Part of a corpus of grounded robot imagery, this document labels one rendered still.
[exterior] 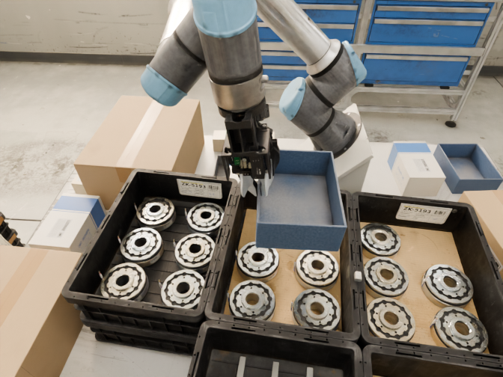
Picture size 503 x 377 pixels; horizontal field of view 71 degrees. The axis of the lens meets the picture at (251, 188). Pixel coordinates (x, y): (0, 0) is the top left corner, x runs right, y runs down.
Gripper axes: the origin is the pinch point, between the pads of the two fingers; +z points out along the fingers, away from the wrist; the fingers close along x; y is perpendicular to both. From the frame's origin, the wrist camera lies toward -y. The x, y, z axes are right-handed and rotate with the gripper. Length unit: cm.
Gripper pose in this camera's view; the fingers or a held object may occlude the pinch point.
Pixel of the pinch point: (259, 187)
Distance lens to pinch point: 67.0
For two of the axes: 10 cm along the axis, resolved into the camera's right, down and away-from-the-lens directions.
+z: 1.4, 7.1, 6.9
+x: 9.9, -0.4, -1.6
